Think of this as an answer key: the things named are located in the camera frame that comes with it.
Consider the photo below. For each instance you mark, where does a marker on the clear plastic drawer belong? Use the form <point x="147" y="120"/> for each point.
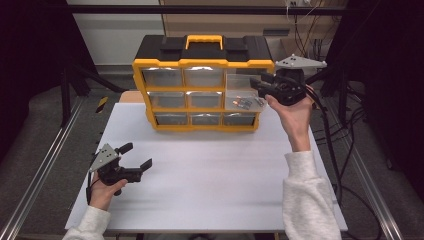
<point x="238" y="86"/>

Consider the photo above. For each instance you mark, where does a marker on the yellow and black hazard tape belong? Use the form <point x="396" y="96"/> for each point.
<point x="101" y="104"/>

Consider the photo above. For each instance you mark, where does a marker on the black metal stand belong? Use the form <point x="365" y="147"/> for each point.
<point x="65" y="96"/>
<point x="341" y="90"/>

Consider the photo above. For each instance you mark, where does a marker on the yellow and black organizer cabinet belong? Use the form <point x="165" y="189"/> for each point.
<point x="203" y="55"/>

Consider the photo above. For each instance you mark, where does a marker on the person's right hand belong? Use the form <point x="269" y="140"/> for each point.
<point x="296" y="123"/>

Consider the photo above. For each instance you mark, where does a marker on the aluminium frame rail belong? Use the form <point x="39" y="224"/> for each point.
<point x="373" y="193"/>
<point x="43" y="166"/>

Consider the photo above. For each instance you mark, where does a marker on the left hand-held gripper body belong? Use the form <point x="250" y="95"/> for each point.
<point x="105" y="156"/>

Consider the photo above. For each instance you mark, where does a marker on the light wooden cabinet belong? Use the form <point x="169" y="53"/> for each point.
<point x="226" y="21"/>

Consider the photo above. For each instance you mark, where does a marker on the black curtain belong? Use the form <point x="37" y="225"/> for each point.
<point x="30" y="66"/>
<point x="393" y="83"/>

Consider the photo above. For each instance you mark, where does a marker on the set of clear organizer drawers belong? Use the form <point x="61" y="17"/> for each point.
<point x="163" y="77"/>

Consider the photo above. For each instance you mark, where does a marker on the person's left hand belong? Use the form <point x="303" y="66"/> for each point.
<point x="101" y="193"/>

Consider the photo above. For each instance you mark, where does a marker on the white power strip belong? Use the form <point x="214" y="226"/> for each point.
<point x="300" y="2"/>

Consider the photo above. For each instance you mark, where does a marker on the black horizontal frame bar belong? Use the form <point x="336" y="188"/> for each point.
<point x="133" y="9"/>

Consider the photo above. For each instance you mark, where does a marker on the black and copper battery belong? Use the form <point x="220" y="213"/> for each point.
<point x="247" y="104"/>
<point x="237" y="102"/>
<point x="259" y="101"/>

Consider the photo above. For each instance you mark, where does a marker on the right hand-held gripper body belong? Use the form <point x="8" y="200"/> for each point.
<point x="290" y="88"/>

